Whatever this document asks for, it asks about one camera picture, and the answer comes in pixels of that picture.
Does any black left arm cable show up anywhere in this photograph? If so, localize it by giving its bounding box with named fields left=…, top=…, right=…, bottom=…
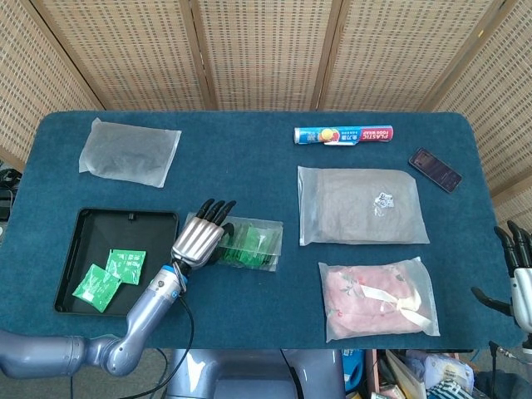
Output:
left=136, top=259, right=195, bottom=399

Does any black equipment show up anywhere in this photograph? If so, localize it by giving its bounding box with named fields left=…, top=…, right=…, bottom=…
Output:
left=0, top=168, right=21, bottom=221

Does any transparent plastic box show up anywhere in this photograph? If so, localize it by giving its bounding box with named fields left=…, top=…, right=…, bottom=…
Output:
left=182, top=211, right=284, bottom=273

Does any blue table cloth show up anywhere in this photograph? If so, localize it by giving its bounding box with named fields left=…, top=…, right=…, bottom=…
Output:
left=0, top=110, right=527, bottom=350

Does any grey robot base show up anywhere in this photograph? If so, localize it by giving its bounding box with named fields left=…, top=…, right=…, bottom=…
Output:
left=165, top=348, right=346, bottom=399

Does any dark smartphone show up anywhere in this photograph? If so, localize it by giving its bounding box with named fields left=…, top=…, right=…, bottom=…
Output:
left=407, top=146, right=463, bottom=195

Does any white plastic bag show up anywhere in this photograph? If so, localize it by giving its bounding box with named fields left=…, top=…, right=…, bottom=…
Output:
left=406, top=351, right=475, bottom=392

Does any woven folding screen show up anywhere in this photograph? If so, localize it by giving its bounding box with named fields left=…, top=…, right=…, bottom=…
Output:
left=0, top=0, right=532, bottom=234

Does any frosted bag with grey cloth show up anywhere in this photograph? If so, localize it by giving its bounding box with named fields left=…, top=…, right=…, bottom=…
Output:
left=296, top=165, right=431, bottom=247

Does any black plastic tray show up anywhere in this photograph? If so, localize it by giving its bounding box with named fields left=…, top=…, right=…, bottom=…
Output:
left=53, top=207, right=180, bottom=318

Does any plastic food wrap box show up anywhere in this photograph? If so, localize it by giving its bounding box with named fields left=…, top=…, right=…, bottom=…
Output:
left=293, top=126, right=397, bottom=149

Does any frosted bag with dark contents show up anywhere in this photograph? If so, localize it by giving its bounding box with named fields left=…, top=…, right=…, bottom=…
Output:
left=78, top=117, right=183, bottom=189

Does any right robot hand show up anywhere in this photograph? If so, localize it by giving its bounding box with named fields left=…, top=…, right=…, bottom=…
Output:
left=471, top=219, right=532, bottom=333

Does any frosted bag with pink cloth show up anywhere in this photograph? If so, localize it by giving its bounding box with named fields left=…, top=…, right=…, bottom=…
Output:
left=318, top=256, right=441, bottom=343

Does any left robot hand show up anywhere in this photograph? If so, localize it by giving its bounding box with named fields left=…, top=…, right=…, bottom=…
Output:
left=170, top=199, right=237, bottom=271

